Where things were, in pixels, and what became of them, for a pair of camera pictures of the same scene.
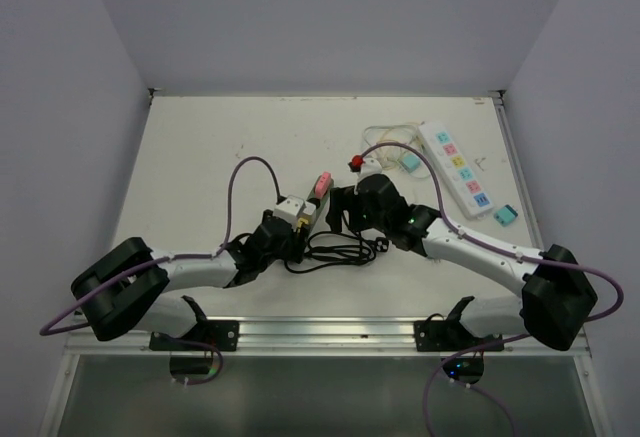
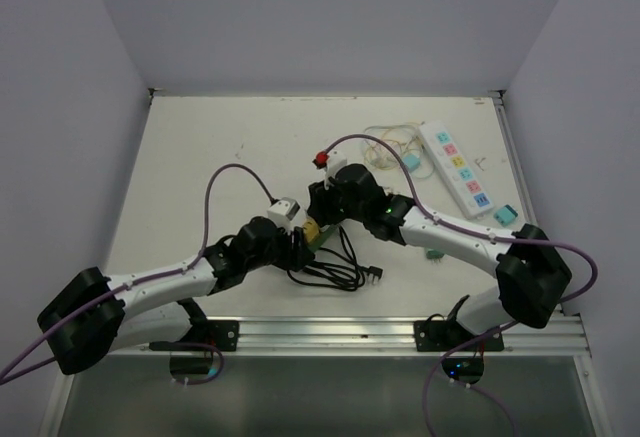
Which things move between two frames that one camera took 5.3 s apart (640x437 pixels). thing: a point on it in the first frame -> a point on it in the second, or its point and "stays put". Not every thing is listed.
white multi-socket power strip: x=469 y=191 stays put
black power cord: x=330 y=248 -> x=335 y=269
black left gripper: x=295 y=248 stays put
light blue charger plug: x=410 y=161 stays put
